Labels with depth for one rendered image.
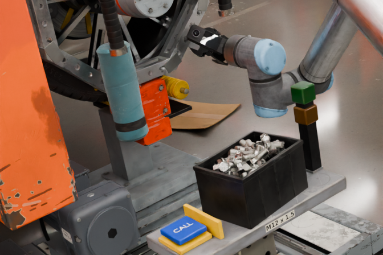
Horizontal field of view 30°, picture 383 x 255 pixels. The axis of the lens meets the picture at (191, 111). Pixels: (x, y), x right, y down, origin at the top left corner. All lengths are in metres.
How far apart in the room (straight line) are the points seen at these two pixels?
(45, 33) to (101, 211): 0.48
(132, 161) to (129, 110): 0.40
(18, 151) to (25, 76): 0.15
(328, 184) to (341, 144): 1.24
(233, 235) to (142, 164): 0.87
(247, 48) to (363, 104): 1.32
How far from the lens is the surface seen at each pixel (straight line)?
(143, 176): 2.27
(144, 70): 2.03
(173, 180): 2.24
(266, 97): 1.94
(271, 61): 1.90
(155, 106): 2.06
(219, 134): 3.08
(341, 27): 1.78
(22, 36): 1.44
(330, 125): 3.00
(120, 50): 1.72
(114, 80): 1.85
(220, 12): 1.90
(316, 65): 1.92
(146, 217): 2.18
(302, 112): 1.58
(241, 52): 1.94
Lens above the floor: 1.20
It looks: 21 degrees down
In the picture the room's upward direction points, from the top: 11 degrees counter-clockwise
